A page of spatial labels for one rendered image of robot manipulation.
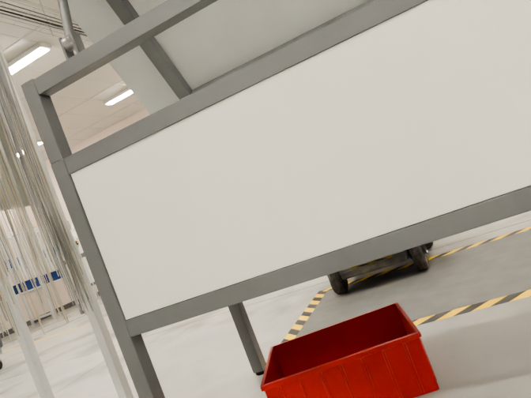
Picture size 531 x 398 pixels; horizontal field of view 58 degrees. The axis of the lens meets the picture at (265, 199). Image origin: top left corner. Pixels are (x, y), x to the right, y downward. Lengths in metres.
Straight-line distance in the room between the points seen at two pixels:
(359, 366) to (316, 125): 0.57
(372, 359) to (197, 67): 0.99
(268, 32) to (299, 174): 0.67
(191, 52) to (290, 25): 0.31
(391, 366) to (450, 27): 0.73
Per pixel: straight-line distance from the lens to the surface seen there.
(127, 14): 1.51
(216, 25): 1.52
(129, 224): 1.12
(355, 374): 1.19
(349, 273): 2.29
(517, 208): 0.92
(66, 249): 1.56
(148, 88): 1.65
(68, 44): 1.21
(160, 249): 1.09
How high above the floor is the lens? 0.53
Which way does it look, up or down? 1 degrees up
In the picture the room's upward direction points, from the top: 21 degrees counter-clockwise
